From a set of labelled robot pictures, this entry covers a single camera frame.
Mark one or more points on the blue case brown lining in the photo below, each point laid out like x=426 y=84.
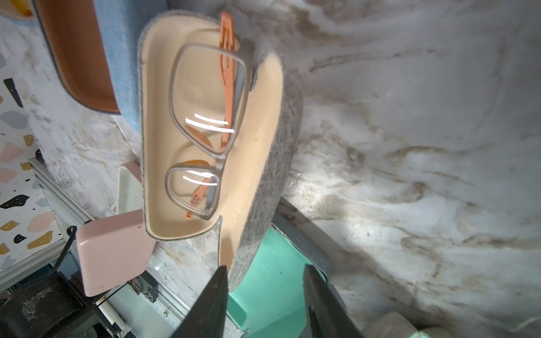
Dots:
x=94 y=47

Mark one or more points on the pink open glasses case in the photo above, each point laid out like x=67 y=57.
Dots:
x=130 y=190

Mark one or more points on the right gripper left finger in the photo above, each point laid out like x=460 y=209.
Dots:
x=206 y=318

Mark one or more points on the grey case with glasses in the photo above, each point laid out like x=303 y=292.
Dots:
x=256 y=167

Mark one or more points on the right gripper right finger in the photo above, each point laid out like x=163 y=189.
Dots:
x=325 y=315

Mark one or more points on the grey case mint lining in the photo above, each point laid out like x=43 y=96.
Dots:
x=270 y=300

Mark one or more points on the pink closed glasses case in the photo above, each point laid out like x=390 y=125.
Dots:
x=113 y=251

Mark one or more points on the grey orange eyeglasses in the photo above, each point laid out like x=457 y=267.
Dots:
x=207 y=98

